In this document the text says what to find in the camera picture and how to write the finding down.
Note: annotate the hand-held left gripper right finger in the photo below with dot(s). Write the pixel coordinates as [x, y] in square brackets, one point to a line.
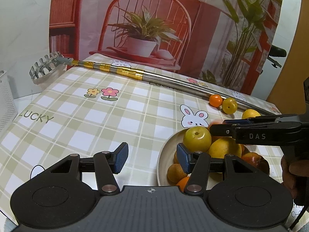
[182, 158]

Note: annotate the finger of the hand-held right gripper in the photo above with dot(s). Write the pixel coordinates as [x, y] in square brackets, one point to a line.
[233, 121]
[253, 135]

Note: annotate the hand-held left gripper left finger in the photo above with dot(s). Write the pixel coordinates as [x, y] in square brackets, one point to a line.
[121, 156]

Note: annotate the tan oval fruit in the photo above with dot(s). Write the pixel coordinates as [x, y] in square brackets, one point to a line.
[175, 172]

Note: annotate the small yellow-green citrus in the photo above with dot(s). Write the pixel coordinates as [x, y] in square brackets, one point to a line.
[229, 105]

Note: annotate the beige round plate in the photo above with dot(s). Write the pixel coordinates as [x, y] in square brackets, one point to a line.
[164, 159]

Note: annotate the yellow lemon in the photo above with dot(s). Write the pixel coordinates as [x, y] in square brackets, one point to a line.
[224, 147]
[251, 114]

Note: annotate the yellow-green apple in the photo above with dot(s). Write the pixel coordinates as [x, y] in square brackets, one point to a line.
[196, 139]

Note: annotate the red apple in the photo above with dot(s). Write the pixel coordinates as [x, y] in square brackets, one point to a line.
[256, 162]

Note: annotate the person's right hand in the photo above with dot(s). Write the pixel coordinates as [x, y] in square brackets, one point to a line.
[288, 176]

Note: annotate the checked bunny tablecloth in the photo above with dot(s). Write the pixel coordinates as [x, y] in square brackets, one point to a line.
[96, 125]

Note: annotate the telescopic metal rake pole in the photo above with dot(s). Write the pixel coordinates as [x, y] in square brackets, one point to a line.
[169, 81]

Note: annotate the wooden door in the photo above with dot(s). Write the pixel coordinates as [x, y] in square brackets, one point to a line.
[292, 65]

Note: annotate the black bicycle saddle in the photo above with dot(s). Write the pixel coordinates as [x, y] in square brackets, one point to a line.
[277, 52]

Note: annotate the printed chair and plant backdrop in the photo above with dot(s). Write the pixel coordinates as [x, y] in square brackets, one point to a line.
[205, 41]

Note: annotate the white perforated basket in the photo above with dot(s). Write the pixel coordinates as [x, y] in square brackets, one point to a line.
[6, 101]

